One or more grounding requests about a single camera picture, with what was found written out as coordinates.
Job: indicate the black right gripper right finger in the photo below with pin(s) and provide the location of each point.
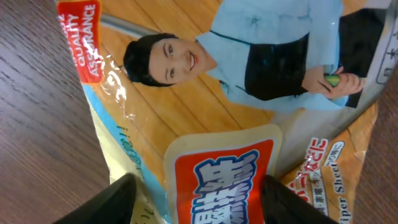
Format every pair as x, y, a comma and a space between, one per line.
281, 206

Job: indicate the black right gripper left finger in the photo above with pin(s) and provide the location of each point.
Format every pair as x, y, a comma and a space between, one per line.
114, 205

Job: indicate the cream bee snack bag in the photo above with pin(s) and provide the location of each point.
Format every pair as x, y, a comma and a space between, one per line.
200, 100

